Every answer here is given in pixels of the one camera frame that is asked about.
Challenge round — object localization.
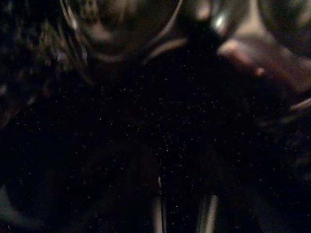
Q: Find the orange red garment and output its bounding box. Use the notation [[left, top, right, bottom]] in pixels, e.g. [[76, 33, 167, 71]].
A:
[[217, 38, 311, 102]]

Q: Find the grey washing machine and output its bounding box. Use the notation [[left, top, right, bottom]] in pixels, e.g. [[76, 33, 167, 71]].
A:
[[0, 0, 311, 233]]

